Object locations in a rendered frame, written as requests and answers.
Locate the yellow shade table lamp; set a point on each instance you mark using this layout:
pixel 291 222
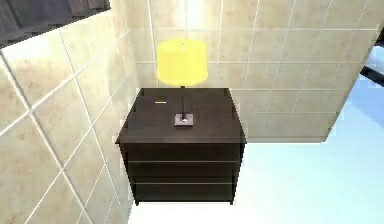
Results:
pixel 182 63

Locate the dark brown chest of drawers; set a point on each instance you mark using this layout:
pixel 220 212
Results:
pixel 186 166

